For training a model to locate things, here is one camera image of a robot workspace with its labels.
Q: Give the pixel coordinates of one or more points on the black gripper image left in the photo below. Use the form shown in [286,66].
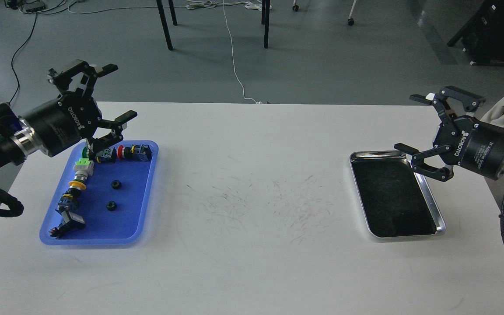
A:
[62,122]

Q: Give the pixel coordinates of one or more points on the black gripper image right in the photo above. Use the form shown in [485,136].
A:
[475,146]

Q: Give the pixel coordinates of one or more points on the black gear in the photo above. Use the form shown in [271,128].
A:
[111,205]
[116,184]

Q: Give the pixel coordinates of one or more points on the silver metal tray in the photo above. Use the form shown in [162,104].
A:
[396,202]

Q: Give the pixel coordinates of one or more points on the blue plastic tray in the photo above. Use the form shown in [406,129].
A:
[119,227]

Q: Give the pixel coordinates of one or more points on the black cabinet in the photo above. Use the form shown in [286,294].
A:
[482,36]

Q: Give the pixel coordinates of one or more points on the black table leg left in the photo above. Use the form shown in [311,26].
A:
[163,20]

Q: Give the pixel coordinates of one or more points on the black table leg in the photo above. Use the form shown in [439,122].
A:
[163,20]
[265,21]

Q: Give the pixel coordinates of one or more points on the black table leg right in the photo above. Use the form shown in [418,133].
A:
[265,21]

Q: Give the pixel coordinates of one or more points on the green push button switch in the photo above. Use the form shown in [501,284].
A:
[108,155]

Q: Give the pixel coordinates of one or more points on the green white connector switch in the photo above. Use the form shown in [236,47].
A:
[84,168]

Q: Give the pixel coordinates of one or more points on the yellow ring push button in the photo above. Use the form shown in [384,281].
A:
[69,200]

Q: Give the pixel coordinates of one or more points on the red push button switch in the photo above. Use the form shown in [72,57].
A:
[141,153]

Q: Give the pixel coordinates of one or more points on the black white switch block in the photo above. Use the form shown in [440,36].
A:
[70,221]

